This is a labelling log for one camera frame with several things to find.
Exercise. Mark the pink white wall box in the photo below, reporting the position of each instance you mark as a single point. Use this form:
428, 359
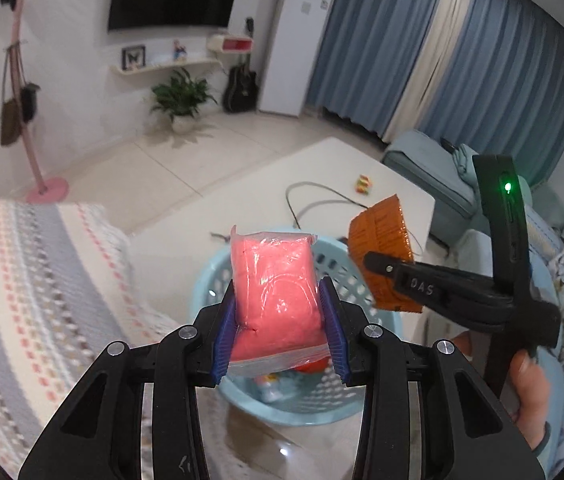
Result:
228, 44

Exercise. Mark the light blue plastic basket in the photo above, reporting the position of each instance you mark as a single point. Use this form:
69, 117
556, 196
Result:
274, 393

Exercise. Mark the black acoustic guitar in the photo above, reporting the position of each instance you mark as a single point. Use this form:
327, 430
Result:
242, 90

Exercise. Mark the black hanging pouch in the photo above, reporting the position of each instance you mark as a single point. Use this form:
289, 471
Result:
28, 93

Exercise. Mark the white coffee table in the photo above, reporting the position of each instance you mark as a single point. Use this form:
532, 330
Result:
314, 187

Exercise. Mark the person's right hand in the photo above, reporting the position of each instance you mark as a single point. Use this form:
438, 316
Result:
533, 393

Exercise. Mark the butterfly picture frame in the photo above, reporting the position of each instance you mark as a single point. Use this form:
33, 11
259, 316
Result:
133, 58

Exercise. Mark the striped woven tablecloth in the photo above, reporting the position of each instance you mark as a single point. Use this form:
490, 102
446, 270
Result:
67, 290

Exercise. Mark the colourful puzzle cube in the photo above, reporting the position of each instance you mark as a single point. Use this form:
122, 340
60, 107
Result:
363, 185

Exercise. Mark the green potted plant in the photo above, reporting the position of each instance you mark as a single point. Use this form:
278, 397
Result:
181, 98

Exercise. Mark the white lower wall shelf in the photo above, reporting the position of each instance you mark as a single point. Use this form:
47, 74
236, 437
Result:
172, 65

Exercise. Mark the teal sofa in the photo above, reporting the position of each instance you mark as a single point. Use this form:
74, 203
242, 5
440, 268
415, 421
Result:
448, 175

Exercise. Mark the beige centre curtain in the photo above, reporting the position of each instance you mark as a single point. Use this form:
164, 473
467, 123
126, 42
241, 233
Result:
430, 67

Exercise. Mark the brown hanging bag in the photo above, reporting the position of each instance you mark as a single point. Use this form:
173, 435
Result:
9, 122

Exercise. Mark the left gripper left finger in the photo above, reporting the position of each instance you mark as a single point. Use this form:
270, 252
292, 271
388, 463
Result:
96, 431

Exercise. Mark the white standing air conditioner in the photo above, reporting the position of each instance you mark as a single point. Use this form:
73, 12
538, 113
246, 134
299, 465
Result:
295, 41

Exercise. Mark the orange panda snack packet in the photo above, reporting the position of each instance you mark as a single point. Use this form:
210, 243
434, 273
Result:
375, 234

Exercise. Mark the pink plastic pouch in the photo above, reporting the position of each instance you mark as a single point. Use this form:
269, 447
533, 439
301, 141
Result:
275, 286

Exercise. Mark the orange plastic bag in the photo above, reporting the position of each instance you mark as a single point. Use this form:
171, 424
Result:
313, 367

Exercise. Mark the blue curtain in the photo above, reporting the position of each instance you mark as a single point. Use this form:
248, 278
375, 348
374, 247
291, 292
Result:
503, 92

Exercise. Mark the pink coat rack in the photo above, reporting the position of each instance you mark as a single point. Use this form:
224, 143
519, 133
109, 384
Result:
19, 108

